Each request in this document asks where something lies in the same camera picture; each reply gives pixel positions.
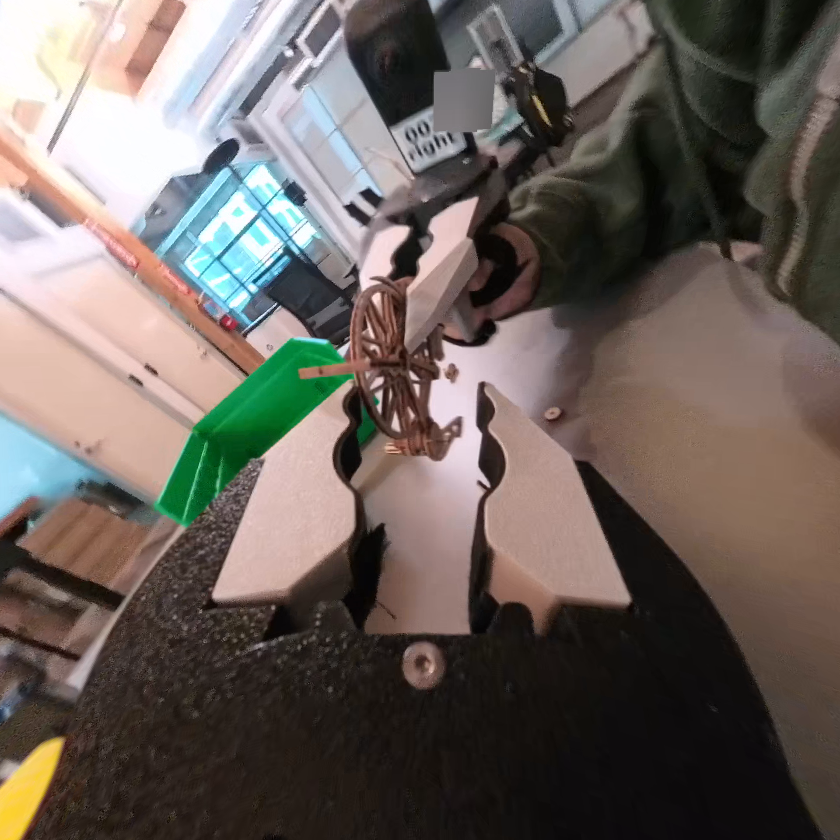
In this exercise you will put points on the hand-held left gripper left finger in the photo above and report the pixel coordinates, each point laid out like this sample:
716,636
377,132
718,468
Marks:
289,525

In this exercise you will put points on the yellow plastic object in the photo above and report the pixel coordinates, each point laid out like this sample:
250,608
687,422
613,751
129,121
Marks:
23,794

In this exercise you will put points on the wooden bicycle model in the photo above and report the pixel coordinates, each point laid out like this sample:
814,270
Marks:
387,367

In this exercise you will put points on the person's right forearm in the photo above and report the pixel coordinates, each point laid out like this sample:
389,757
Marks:
623,210

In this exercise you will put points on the white cabinet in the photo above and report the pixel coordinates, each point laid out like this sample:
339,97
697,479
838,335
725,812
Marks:
98,380

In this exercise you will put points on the black office chair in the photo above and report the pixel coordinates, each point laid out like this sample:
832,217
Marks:
315,302

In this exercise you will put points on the wooden crate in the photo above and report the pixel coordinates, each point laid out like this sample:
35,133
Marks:
85,538

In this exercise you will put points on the black tripod device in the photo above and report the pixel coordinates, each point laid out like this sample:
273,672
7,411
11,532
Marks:
541,102

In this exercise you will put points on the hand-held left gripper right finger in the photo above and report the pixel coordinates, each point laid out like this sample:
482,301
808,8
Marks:
551,525

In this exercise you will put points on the green plastic bin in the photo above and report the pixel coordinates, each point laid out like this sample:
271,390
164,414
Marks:
262,413

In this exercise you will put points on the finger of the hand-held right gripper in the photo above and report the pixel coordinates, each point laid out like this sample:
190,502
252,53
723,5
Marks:
387,243
443,275

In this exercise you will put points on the green jacket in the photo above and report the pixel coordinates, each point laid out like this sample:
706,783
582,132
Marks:
787,131

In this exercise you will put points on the person's right hand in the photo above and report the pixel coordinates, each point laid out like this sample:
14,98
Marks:
528,269

